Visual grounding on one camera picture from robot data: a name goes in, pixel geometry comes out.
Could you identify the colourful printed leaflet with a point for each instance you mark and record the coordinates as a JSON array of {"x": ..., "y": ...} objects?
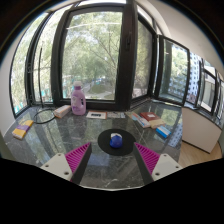
[{"x": 134, "y": 116}]

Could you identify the round black mouse pad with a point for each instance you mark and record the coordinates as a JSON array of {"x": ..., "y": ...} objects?
[{"x": 104, "y": 143}]

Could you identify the pale printed leaflet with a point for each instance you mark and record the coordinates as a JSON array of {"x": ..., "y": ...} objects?
[{"x": 116, "y": 115}]

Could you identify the yellow and purple box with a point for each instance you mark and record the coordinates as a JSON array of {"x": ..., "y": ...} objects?
[{"x": 22, "y": 130}]

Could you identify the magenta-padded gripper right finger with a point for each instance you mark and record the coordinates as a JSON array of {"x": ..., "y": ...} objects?
[{"x": 148, "y": 158}]

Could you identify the white book with red stripe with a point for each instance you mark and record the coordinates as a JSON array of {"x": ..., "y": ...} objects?
[{"x": 144, "y": 122}]

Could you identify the white booklet with dark print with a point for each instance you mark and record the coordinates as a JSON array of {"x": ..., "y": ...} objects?
[{"x": 96, "y": 115}]

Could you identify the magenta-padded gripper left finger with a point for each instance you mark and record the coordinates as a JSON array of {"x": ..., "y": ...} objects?
[{"x": 76, "y": 158}]

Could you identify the red hardcover book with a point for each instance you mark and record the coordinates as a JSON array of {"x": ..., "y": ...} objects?
[{"x": 151, "y": 117}]

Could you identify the blue and white small box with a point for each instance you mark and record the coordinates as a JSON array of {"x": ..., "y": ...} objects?
[{"x": 163, "y": 131}]

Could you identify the blue and white computer mouse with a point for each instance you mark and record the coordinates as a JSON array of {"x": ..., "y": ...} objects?
[{"x": 116, "y": 140}]

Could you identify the purple detergent bottle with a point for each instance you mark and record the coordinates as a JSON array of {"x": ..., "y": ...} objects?
[{"x": 78, "y": 100}]

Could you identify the orange and white carton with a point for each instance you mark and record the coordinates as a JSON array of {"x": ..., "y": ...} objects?
[{"x": 62, "y": 111}]

